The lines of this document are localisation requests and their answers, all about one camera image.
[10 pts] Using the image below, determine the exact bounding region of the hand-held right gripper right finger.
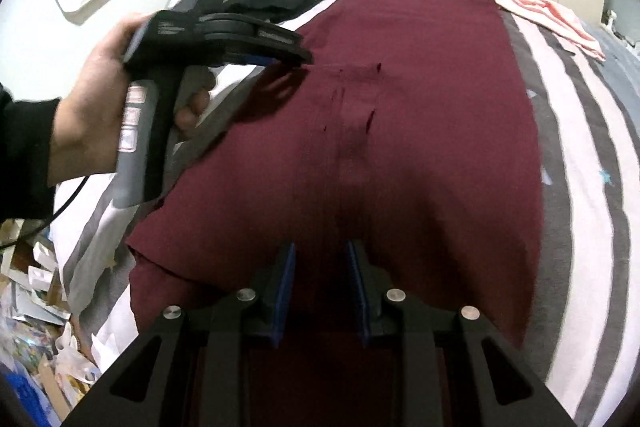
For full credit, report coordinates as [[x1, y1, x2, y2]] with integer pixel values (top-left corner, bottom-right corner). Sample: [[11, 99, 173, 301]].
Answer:
[[345, 240, 576, 427]]

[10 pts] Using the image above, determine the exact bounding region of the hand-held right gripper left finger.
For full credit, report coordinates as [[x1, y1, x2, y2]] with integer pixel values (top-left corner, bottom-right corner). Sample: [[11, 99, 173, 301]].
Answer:
[[62, 242, 297, 427]]

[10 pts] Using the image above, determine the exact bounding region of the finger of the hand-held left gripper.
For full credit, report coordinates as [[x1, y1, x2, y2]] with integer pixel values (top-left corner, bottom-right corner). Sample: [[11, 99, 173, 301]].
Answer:
[[252, 23, 315, 64], [220, 49, 301, 68]]

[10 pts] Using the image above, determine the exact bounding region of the maroon garment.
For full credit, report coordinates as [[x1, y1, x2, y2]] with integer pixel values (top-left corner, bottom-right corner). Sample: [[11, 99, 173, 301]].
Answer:
[[125, 0, 543, 427]]

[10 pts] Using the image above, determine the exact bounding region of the person's left hand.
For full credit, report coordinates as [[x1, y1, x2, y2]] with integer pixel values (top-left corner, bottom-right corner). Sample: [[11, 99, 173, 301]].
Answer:
[[52, 14, 216, 182]]

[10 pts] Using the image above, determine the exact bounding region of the pink garment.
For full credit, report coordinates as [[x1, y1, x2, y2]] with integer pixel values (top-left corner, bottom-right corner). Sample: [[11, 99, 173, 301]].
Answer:
[[425, 0, 607, 60]]

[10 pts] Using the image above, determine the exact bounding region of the pile of paper packaging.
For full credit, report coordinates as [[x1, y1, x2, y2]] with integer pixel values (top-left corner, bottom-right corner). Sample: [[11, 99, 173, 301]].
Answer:
[[0, 217, 106, 427]]

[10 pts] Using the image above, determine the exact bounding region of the striped star print bed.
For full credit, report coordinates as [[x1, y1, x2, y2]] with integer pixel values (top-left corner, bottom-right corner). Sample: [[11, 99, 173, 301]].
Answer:
[[50, 0, 640, 427]]

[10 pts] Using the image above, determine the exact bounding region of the black cable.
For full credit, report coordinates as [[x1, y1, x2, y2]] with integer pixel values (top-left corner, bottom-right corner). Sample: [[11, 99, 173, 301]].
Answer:
[[0, 174, 88, 253]]

